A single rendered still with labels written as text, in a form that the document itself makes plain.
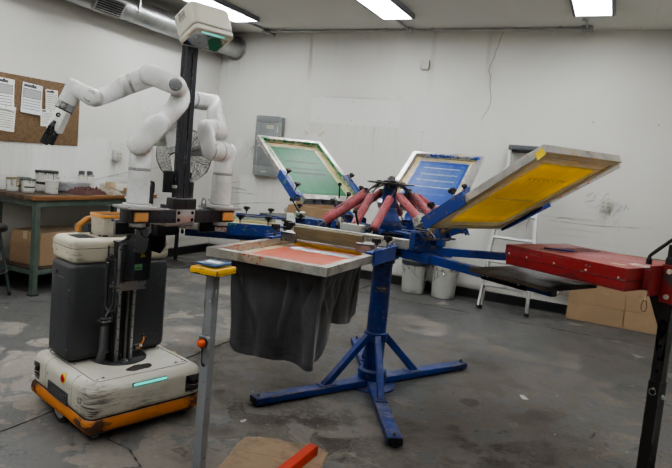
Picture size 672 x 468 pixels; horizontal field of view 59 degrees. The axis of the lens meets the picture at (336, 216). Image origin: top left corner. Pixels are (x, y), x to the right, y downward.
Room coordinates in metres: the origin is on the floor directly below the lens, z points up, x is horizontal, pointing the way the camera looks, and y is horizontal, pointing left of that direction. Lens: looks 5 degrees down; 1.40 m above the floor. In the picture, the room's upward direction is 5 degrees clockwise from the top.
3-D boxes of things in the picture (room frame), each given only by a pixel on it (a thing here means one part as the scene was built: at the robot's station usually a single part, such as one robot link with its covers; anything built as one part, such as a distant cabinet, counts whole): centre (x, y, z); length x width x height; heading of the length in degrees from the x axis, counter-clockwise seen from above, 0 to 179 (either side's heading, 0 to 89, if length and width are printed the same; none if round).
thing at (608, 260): (2.59, -1.14, 1.06); 0.61 x 0.46 x 0.12; 35
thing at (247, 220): (3.67, 0.58, 1.05); 1.08 x 0.61 x 0.23; 95
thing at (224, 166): (2.90, 0.57, 1.37); 0.13 x 0.10 x 0.16; 147
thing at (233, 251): (2.79, 0.12, 0.97); 0.79 x 0.58 x 0.04; 155
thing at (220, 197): (2.92, 0.58, 1.21); 0.16 x 0.13 x 0.15; 48
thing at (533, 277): (3.20, -0.71, 0.91); 1.34 x 0.40 x 0.08; 35
